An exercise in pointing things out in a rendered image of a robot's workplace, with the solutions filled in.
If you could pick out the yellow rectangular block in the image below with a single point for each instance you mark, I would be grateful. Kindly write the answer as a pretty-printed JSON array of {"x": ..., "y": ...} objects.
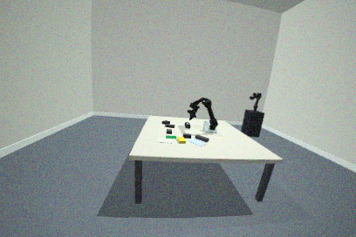
[{"x": 181, "y": 140}]

